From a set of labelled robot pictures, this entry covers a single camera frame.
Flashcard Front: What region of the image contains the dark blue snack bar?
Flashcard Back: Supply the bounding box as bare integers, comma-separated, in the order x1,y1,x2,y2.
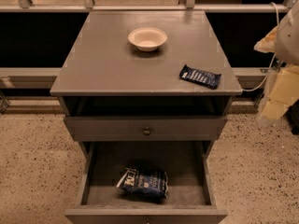
179,64,221,90

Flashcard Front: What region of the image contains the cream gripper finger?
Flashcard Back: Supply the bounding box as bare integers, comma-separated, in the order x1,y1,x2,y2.
257,64,299,126
254,27,278,53

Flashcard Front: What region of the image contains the blue chip bag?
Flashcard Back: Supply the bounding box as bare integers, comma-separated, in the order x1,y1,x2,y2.
116,168,168,198

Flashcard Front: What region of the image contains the grey wooden drawer cabinet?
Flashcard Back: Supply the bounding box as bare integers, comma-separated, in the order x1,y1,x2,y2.
50,9,244,224

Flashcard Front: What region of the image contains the open middle drawer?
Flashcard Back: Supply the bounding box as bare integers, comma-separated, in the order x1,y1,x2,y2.
65,141,227,224

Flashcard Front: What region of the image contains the closed top drawer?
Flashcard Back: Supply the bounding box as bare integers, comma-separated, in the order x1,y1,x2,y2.
64,116,227,142

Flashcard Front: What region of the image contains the metal railing frame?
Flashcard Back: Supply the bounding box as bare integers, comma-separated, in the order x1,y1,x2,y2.
0,0,299,91

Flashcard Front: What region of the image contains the white cable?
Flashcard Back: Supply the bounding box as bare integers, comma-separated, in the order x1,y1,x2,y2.
242,1,280,93

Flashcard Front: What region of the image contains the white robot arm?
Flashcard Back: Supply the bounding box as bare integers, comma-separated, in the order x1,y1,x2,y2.
254,1,299,125

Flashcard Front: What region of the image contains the white paper bowl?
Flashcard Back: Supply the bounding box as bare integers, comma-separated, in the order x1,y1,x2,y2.
128,27,167,52

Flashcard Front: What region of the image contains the round brass drawer knob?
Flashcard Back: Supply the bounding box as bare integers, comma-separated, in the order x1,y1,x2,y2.
143,127,151,136

